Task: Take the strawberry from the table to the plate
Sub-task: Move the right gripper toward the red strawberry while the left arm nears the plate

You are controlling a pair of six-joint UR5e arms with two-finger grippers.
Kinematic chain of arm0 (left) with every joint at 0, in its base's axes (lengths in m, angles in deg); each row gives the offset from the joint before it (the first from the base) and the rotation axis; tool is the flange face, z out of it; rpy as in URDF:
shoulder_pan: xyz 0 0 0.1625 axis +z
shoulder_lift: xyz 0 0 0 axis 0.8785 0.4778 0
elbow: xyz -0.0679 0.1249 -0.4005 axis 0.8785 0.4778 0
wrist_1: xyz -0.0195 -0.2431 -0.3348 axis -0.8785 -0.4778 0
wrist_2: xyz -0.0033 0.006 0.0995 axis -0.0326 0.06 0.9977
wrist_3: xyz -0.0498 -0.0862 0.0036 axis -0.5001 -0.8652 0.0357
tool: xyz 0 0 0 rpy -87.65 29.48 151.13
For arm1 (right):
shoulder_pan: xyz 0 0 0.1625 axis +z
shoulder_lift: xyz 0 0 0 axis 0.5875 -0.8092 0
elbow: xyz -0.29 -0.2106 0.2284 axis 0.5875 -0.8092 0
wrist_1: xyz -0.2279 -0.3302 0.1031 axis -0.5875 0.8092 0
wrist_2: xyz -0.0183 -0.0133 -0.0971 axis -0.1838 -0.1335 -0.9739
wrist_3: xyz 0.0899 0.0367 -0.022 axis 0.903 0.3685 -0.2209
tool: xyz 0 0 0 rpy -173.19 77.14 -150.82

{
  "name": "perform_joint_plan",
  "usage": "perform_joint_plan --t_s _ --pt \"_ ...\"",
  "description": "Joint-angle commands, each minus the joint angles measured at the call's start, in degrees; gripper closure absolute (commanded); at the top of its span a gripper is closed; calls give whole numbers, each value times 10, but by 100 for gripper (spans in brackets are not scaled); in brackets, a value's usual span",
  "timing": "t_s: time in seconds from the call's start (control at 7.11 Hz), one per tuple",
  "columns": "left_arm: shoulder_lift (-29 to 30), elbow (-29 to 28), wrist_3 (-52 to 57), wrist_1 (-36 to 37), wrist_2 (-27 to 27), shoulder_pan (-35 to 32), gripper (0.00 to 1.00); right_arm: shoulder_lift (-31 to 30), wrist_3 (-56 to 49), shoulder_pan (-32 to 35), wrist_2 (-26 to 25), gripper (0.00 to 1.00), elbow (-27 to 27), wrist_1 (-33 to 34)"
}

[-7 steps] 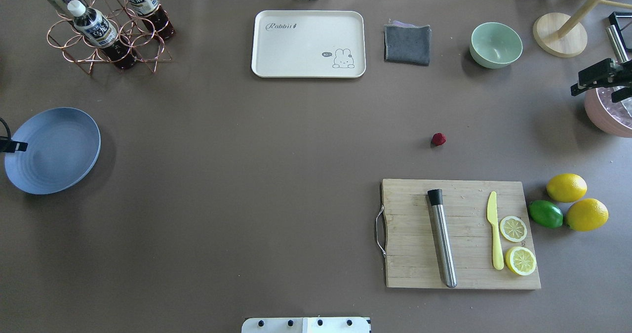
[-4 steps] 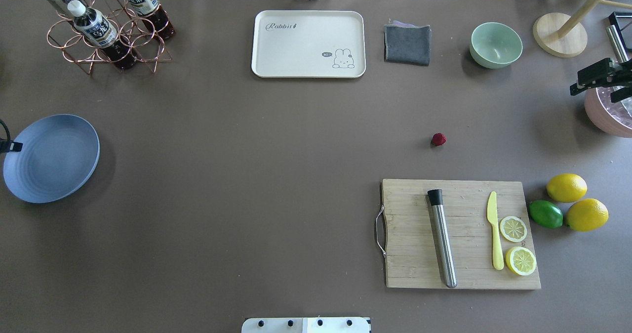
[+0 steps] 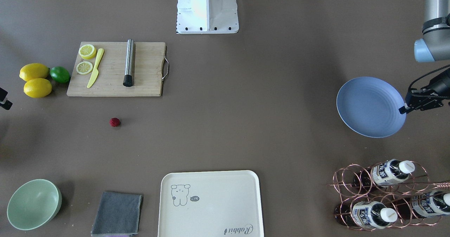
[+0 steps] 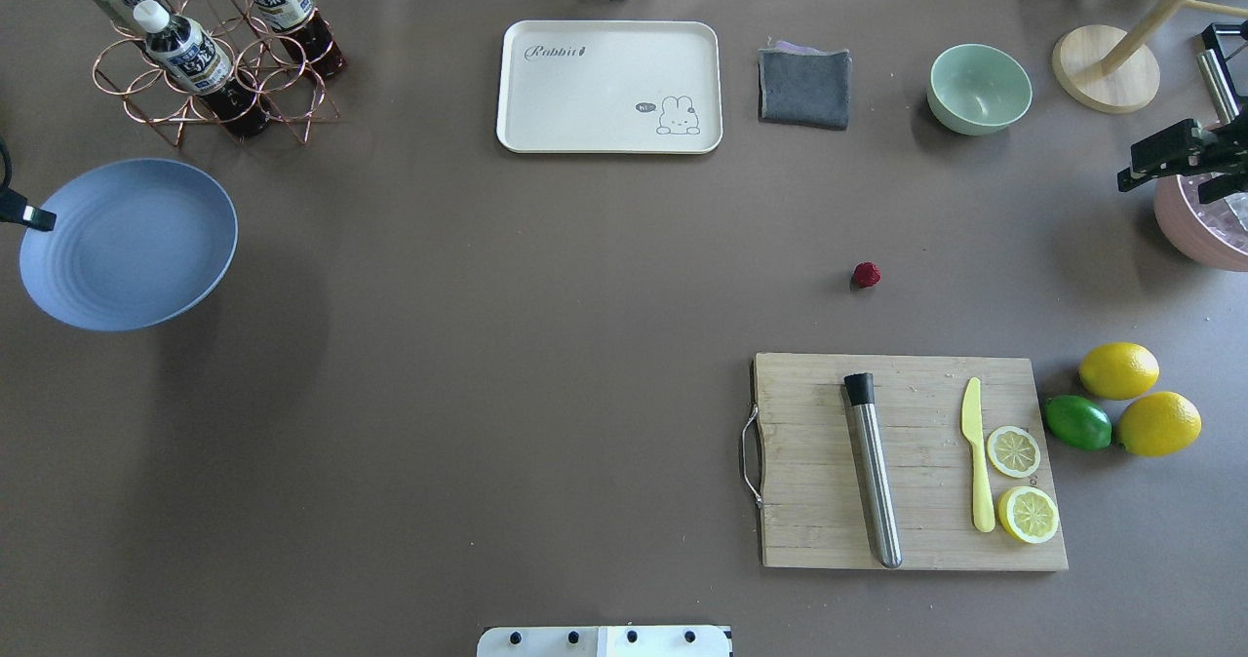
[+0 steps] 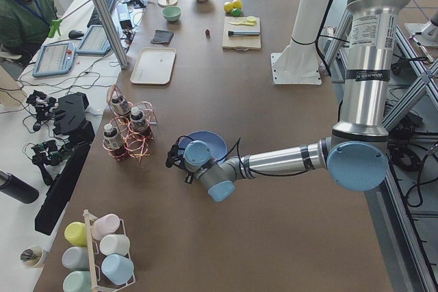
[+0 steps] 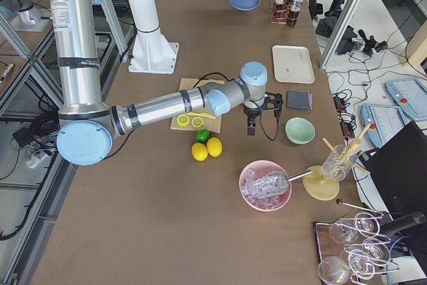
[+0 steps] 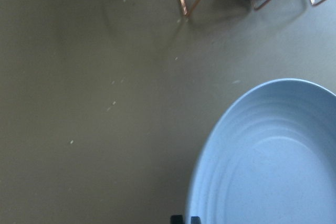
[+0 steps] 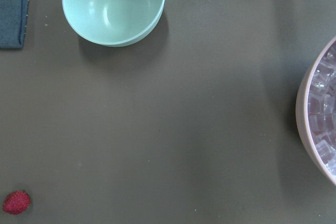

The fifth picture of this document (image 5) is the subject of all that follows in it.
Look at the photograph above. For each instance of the yellow cup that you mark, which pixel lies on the yellow cup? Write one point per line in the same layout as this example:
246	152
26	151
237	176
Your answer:
75	234

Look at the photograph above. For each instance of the tea bottle front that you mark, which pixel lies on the tea bottle front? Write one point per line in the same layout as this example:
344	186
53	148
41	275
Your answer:
114	143

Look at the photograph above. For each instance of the pink cup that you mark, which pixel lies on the pink cup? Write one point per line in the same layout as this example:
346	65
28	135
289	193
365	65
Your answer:
105	225

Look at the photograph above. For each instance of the wooden cutting board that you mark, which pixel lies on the wooden cutting board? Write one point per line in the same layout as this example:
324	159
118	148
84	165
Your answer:
241	43

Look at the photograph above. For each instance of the copper wire bottle rack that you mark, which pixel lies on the copper wire bottle rack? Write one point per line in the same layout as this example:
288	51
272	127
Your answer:
136	144

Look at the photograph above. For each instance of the green bowl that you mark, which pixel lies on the green bowl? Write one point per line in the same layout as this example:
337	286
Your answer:
172	13

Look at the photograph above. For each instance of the blue teach pendant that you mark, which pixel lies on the blue teach pendant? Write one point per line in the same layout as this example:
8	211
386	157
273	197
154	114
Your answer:
54	59

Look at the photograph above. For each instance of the green lime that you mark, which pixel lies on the green lime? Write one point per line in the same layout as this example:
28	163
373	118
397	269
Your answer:
236	12

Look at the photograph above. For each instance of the white cup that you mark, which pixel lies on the white cup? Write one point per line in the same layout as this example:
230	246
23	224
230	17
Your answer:
115	244

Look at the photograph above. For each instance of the blue round plate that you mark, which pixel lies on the blue round plate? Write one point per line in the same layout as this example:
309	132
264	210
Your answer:
217	145

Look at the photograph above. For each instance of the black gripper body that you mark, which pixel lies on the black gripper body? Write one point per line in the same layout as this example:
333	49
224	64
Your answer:
188	178

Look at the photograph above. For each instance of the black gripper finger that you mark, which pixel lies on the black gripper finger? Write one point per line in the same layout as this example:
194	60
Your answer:
188	179

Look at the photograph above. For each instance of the yellow plastic knife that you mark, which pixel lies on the yellow plastic knife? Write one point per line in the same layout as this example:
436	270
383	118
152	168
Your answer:
244	23

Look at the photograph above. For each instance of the aluminium frame post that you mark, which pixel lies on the aluminium frame post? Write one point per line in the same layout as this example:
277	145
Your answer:
111	33

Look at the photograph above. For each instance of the person in green sweater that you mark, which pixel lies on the person in green sweater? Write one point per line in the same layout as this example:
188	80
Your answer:
25	25

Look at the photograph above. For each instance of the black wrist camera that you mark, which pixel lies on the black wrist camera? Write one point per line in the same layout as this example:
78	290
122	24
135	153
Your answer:
175	157

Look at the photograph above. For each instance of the yellow lemon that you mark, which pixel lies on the yellow lemon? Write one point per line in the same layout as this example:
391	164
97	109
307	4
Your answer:
237	4
228	7

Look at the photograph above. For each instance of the folded grey cloth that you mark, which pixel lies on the folded grey cloth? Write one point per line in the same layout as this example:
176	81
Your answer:
162	37

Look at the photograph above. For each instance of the mint green cup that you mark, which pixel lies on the mint green cup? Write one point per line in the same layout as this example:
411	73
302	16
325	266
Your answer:
77	281

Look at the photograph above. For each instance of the black stand device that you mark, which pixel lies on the black stand device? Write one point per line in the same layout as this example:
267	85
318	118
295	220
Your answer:
61	166

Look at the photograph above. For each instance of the light blue cup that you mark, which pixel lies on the light blue cup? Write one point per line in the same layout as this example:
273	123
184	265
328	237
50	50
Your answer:
117	269

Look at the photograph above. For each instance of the paper cup with utensils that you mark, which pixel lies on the paper cup with utensils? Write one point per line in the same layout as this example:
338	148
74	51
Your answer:
34	257

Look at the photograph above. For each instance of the grey cup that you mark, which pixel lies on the grey cup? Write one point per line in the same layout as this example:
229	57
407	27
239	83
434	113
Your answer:
76	258

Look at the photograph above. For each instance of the cream rabbit tray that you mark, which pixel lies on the cream rabbit tray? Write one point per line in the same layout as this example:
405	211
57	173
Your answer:
153	66

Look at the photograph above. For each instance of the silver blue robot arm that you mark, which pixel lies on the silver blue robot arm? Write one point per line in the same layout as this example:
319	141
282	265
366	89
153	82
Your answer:
354	154

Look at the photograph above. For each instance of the black flask bottle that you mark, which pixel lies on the black flask bottle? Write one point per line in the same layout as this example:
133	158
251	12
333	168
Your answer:
18	189

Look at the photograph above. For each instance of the white wire cup rack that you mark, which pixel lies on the white wire cup rack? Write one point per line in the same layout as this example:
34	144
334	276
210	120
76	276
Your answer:
99	282

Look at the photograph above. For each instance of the lemon slice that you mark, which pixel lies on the lemon slice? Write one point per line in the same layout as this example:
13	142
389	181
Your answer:
251	18

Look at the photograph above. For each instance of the black computer mouse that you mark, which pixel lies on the black computer mouse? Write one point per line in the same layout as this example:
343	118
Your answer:
75	34

